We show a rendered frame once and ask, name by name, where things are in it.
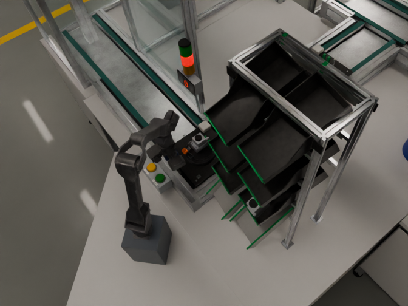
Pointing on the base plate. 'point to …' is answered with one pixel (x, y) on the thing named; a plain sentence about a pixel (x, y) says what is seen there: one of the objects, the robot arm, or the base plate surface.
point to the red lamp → (187, 61)
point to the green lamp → (186, 51)
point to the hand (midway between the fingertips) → (170, 155)
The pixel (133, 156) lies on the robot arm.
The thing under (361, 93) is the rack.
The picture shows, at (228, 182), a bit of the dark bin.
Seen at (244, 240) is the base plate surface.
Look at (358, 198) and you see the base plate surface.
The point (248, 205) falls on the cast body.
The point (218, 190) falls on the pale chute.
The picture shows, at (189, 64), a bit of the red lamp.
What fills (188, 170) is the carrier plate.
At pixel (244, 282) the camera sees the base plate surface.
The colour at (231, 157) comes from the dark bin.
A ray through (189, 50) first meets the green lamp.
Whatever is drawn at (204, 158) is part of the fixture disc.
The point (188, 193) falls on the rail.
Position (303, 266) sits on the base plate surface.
